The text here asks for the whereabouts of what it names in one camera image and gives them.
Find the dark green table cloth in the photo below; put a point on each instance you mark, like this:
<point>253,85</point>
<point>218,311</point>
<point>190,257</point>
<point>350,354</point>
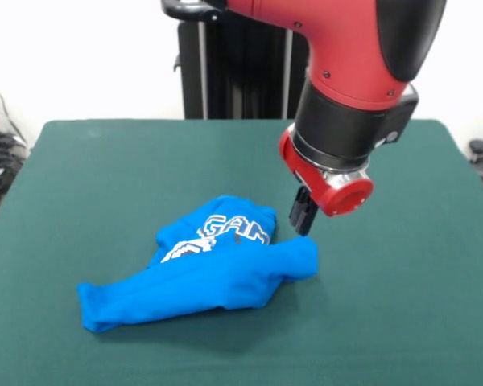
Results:
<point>104,161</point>

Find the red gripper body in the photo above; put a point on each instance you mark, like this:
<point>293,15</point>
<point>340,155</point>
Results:
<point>326,193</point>

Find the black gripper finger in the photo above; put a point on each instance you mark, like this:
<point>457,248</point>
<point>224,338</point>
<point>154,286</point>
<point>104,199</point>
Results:
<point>308,219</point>
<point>295,209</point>

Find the blue shirt with white print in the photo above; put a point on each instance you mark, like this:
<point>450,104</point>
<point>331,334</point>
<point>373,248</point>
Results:
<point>209,277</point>

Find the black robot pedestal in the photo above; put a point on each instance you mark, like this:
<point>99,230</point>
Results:
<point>233,80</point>

